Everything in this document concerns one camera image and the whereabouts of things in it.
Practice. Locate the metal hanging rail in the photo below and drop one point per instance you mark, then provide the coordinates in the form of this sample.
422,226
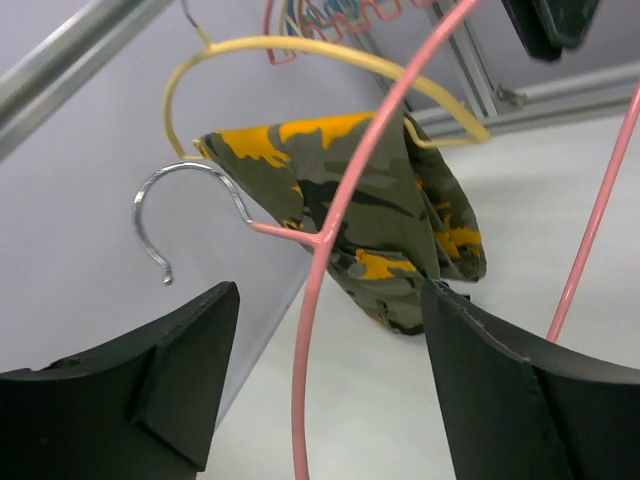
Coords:
40,83

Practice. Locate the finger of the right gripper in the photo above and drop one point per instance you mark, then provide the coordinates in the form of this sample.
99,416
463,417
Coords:
548,27

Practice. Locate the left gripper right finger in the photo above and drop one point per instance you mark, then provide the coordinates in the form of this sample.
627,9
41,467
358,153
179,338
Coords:
516,406

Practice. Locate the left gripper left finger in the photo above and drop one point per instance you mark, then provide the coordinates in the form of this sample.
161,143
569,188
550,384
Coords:
141,406

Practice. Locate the coloured spiral hanger rack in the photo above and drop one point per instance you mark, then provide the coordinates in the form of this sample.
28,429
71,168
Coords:
331,21

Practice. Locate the aluminium frame right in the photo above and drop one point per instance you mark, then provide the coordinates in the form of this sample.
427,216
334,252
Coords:
485,66

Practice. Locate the camouflage yellow trousers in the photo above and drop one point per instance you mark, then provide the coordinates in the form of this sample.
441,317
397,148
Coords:
408,220

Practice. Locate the pink clothes hanger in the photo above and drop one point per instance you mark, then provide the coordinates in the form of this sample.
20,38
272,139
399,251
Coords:
323,242

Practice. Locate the cream clothes hanger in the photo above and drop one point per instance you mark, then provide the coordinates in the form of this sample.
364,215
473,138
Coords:
407,77

